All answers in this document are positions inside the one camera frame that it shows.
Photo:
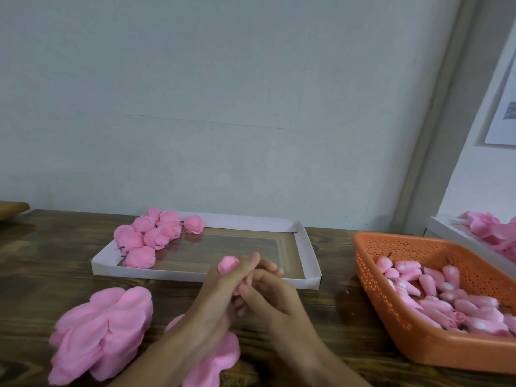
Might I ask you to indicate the person's left hand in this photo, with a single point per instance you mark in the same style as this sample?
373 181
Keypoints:
218 306

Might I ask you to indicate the person's right hand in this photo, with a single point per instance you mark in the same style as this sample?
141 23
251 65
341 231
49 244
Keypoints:
278 314

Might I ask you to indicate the stack of pink petals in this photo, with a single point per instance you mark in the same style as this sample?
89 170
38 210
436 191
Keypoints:
97 334
218 362

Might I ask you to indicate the white shallow tray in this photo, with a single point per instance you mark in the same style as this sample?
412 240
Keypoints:
258 247

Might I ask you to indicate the pink petal flower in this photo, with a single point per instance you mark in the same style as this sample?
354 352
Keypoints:
169 224

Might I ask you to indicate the group of finished pink roses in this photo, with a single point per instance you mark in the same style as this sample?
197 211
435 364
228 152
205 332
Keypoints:
127 237

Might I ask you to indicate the pink rose buds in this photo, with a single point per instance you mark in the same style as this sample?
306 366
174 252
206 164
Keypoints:
435 294

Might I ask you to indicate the pile of pink petals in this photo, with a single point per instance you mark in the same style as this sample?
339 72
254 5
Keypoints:
488 228

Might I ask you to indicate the orange plastic basket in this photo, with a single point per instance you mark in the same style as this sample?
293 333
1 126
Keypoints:
419 346

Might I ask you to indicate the white paper notice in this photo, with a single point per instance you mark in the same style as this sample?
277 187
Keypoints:
503 108

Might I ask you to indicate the grey door frame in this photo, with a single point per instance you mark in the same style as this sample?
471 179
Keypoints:
447 108

